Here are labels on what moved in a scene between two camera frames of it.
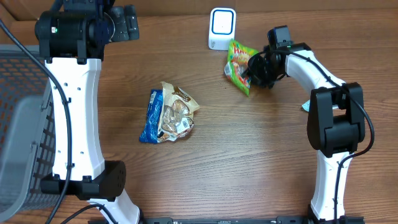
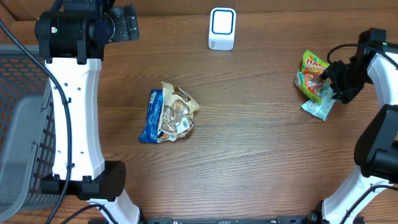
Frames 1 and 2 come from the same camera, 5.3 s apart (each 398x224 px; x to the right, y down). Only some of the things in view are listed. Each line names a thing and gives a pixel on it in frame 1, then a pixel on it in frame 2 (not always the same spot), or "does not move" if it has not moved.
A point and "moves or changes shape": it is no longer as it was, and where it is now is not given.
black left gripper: [127, 22] does not move
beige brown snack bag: [177, 115] does not move
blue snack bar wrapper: [150, 132] does not move
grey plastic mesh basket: [27, 133] does not move
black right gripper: [254, 73] → [333, 72]
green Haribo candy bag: [237, 63] moves or changes shape
